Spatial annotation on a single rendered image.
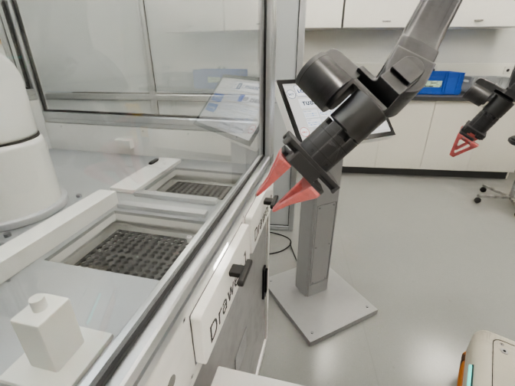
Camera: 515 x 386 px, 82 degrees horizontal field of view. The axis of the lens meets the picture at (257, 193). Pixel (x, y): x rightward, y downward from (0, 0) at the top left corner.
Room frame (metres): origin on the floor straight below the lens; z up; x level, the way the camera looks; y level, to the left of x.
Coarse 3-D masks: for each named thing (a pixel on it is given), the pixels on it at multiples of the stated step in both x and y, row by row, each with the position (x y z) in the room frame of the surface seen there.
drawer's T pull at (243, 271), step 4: (248, 260) 0.49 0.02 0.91; (232, 264) 0.48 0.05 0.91; (236, 264) 0.48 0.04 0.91; (244, 264) 0.48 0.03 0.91; (248, 264) 0.48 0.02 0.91; (232, 268) 0.47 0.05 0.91; (236, 268) 0.47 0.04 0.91; (240, 268) 0.47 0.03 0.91; (244, 268) 0.47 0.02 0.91; (248, 268) 0.47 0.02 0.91; (232, 272) 0.46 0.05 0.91; (236, 272) 0.46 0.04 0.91; (240, 272) 0.46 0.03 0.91; (244, 272) 0.46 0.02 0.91; (248, 272) 0.47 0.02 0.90; (232, 276) 0.46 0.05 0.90; (236, 276) 0.45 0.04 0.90; (240, 276) 0.44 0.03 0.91; (244, 276) 0.44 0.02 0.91; (240, 280) 0.43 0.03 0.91; (244, 280) 0.44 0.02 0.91; (240, 284) 0.43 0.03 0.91
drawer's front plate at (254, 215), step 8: (272, 184) 0.90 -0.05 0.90; (264, 192) 0.79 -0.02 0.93; (272, 192) 0.91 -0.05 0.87; (256, 200) 0.73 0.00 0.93; (256, 208) 0.69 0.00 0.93; (264, 208) 0.79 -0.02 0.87; (248, 216) 0.65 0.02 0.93; (256, 216) 0.68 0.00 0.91; (248, 224) 0.64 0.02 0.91; (256, 224) 0.68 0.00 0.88; (256, 232) 0.68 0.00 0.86; (256, 240) 0.68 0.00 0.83
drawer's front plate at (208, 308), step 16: (240, 240) 0.54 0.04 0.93; (224, 256) 0.48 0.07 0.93; (240, 256) 0.54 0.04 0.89; (224, 272) 0.44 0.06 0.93; (208, 288) 0.39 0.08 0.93; (224, 288) 0.43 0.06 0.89; (208, 304) 0.36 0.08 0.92; (224, 304) 0.43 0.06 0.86; (192, 320) 0.33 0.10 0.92; (208, 320) 0.36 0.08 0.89; (224, 320) 0.42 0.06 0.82; (192, 336) 0.33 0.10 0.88; (208, 336) 0.35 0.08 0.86; (208, 352) 0.35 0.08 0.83
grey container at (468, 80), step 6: (468, 78) 3.52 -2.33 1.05; (474, 78) 3.42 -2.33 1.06; (486, 78) 3.40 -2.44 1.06; (492, 78) 3.40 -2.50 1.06; (498, 78) 3.39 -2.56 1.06; (504, 78) 3.38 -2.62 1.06; (462, 84) 3.62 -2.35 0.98; (468, 84) 3.49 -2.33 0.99; (498, 84) 3.38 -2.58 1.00; (504, 84) 3.38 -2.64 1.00; (462, 90) 3.59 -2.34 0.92
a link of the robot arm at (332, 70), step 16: (320, 64) 0.43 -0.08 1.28; (336, 64) 0.44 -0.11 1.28; (352, 64) 0.45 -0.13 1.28; (400, 64) 0.41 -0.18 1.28; (416, 64) 0.41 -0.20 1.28; (304, 80) 0.44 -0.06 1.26; (320, 80) 0.42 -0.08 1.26; (336, 80) 0.42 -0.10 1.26; (368, 80) 0.43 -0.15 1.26; (384, 80) 0.40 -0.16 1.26; (400, 80) 0.41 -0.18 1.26; (416, 80) 0.41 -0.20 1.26; (320, 96) 0.42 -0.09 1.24; (384, 96) 0.41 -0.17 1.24; (384, 112) 0.42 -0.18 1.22
